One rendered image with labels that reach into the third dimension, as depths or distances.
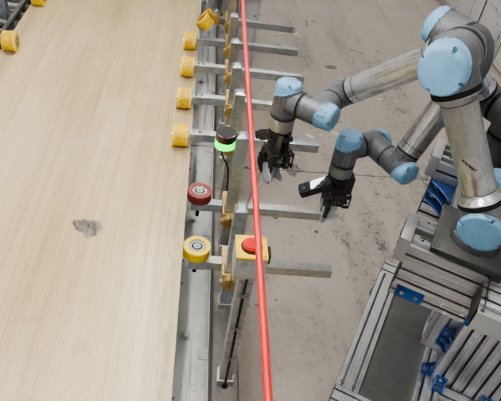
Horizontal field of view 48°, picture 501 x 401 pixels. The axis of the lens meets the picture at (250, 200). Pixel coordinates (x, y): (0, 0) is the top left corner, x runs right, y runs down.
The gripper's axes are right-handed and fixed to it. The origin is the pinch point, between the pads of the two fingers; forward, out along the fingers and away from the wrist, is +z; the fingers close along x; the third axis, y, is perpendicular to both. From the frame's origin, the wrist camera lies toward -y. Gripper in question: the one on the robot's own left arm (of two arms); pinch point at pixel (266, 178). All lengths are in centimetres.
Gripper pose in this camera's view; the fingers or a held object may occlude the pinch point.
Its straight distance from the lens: 180.2
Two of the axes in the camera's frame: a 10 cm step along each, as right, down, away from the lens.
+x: 9.1, -1.5, 3.9
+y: 3.9, 6.1, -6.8
